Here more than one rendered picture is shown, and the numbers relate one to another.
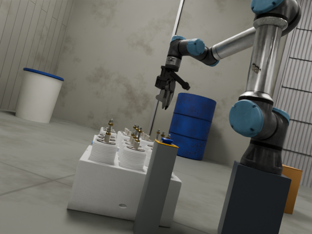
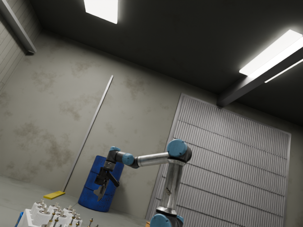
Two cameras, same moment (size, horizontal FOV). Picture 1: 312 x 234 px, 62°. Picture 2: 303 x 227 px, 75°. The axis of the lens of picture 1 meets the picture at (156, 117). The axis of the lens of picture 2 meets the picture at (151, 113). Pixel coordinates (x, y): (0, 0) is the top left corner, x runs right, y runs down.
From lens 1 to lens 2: 0.41 m
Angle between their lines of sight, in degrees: 26
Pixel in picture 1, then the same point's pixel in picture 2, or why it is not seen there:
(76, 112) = not seen: outside the picture
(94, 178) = not seen: outside the picture
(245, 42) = (159, 162)
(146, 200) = not seen: outside the picture
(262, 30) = (172, 167)
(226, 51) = (147, 163)
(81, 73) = (10, 126)
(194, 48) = (127, 161)
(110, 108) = (33, 160)
